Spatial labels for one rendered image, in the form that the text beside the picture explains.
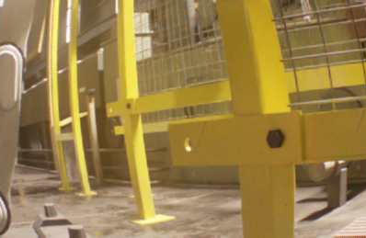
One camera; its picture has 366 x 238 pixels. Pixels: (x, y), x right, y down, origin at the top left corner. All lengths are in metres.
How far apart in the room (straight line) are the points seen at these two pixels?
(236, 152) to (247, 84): 0.07
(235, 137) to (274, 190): 0.08
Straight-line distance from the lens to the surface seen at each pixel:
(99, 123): 4.62
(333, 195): 1.92
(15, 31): 1.09
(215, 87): 1.39
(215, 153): 0.57
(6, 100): 1.01
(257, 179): 0.54
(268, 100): 0.53
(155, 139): 3.65
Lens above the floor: 0.45
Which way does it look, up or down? 1 degrees down
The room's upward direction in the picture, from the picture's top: 7 degrees counter-clockwise
